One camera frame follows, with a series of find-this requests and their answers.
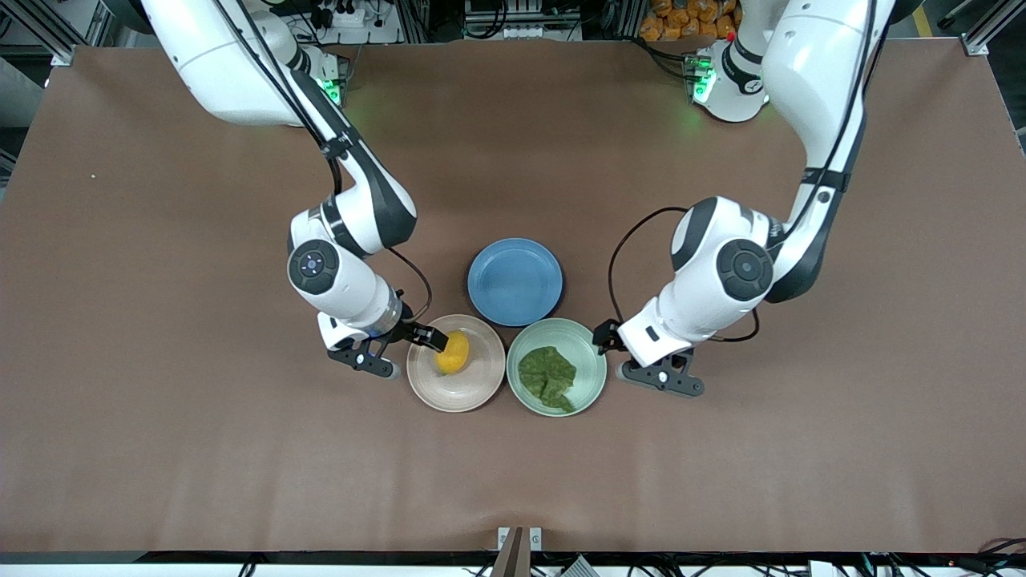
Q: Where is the yellow lemon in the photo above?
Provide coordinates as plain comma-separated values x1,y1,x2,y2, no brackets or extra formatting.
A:
435,330,471,375

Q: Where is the green lettuce leaf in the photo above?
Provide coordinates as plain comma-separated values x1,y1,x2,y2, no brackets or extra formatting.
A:
518,346,578,414

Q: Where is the mint green plate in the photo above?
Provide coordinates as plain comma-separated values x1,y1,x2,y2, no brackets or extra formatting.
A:
506,317,608,418

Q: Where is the beige plate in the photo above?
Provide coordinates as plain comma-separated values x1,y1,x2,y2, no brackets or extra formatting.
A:
406,313,507,414

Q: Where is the blue plate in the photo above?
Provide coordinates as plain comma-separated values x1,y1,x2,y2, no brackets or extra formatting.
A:
467,238,563,328

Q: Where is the white panel with plugs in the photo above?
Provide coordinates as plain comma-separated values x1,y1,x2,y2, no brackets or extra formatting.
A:
309,0,402,46

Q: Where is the bag of oranges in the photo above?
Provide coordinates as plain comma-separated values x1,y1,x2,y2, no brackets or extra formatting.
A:
639,0,742,42

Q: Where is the dark electronics rack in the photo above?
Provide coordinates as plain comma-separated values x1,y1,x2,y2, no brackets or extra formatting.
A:
463,0,582,41

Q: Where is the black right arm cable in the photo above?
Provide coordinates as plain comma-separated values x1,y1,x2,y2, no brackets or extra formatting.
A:
212,0,434,323

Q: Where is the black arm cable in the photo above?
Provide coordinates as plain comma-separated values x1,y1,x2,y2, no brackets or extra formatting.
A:
608,0,883,344
212,0,434,323

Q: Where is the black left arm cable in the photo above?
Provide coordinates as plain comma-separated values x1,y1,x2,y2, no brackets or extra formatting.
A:
608,0,883,344

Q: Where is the brown camera mount post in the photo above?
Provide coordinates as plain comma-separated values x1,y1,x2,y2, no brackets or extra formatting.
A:
497,527,543,577

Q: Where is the aluminium frame profile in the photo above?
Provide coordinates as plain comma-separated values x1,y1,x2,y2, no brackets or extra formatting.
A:
16,0,117,67
938,0,1026,57

